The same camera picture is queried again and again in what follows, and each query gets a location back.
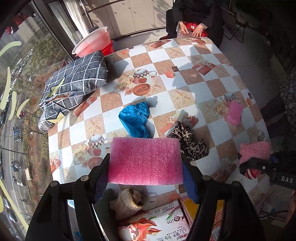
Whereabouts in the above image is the pink knitted sleeve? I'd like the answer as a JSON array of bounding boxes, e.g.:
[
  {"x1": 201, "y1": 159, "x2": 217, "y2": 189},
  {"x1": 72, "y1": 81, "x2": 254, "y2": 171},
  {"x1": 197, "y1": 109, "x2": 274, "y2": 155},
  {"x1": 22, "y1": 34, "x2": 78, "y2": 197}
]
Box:
[{"x1": 238, "y1": 141, "x2": 272, "y2": 180}]

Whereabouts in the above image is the pink foam sponge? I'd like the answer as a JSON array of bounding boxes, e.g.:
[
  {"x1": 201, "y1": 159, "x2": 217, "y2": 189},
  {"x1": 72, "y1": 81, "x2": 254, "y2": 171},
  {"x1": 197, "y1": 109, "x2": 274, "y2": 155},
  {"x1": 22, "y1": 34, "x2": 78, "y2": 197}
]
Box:
[
  {"x1": 108, "y1": 137, "x2": 183, "y2": 186},
  {"x1": 225, "y1": 100, "x2": 243, "y2": 126}
]

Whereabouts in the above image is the printed snack package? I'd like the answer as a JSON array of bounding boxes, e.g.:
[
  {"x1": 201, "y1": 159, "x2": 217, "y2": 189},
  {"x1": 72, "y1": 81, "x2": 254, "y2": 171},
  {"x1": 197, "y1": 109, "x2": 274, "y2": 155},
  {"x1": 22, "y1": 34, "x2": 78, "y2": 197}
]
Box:
[{"x1": 118, "y1": 200, "x2": 190, "y2": 240}]

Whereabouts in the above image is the person in floral clothing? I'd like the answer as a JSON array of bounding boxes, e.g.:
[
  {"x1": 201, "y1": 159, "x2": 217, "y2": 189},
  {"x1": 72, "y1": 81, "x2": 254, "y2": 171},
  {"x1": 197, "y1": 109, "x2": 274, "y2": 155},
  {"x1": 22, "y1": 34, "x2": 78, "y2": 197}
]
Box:
[{"x1": 280, "y1": 67, "x2": 296, "y2": 132}]

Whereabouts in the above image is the beige knitted item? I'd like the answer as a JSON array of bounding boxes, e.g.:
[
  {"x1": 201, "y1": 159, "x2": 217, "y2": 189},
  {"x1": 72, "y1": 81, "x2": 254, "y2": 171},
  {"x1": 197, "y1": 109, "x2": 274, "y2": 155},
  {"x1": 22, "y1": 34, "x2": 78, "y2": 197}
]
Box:
[{"x1": 109, "y1": 188, "x2": 144, "y2": 220}]

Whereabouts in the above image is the leopard print scrunchie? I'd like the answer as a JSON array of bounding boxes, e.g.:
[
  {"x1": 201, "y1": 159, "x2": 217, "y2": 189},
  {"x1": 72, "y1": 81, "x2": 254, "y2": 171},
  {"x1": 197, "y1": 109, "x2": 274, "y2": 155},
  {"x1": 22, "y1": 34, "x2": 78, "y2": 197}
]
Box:
[{"x1": 168, "y1": 121, "x2": 209, "y2": 162}]

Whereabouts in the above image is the patterned checkered tablecloth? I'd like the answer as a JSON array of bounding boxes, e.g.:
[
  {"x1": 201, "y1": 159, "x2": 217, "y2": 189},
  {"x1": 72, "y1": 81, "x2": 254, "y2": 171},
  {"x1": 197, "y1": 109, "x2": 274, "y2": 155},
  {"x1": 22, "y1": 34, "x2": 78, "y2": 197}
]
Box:
[{"x1": 48, "y1": 37, "x2": 269, "y2": 206}]

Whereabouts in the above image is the blue crumpled cloth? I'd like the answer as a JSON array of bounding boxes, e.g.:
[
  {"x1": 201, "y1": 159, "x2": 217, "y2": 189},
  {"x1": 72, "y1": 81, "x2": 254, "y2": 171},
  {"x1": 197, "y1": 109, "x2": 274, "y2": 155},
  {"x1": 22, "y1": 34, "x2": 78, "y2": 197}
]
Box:
[{"x1": 118, "y1": 101, "x2": 151, "y2": 138}]

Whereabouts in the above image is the checked dark blue cushion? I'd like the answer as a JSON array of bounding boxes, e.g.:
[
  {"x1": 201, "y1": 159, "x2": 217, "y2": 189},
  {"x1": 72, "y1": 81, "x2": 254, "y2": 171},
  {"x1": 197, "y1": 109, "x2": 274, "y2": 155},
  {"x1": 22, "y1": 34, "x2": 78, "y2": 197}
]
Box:
[{"x1": 38, "y1": 50, "x2": 108, "y2": 133}]

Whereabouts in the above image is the black folding chair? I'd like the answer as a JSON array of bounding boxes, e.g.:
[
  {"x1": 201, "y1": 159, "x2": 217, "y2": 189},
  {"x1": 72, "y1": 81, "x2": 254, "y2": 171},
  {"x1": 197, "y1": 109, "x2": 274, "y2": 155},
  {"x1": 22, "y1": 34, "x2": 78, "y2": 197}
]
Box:
[{"x1": 222, "y1": 8, "x2": 248, "y2": 43}]

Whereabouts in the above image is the seated person in black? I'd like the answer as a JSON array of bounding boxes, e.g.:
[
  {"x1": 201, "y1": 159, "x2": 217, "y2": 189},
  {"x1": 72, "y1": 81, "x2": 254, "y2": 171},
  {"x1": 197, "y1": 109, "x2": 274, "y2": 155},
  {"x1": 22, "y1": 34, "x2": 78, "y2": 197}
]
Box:
[{"x1": 160, "y1": 0, "x2": 224, "y2": 47}]

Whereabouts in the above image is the red bucket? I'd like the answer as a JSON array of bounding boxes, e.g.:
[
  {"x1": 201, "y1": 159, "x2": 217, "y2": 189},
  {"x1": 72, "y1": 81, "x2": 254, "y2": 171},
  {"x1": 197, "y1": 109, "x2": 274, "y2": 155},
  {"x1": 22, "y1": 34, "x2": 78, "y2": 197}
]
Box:
[{"x1": 102, "y1": 40, "x2": 115, "y2": 56}]

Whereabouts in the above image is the pink plastic basin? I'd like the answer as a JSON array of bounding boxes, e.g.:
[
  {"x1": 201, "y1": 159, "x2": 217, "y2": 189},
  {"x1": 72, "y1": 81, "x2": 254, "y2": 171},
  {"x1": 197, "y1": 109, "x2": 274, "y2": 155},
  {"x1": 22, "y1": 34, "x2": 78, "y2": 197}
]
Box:
[{"x1": 72, "y1": 27, "x2": 112, "y2": 57}]

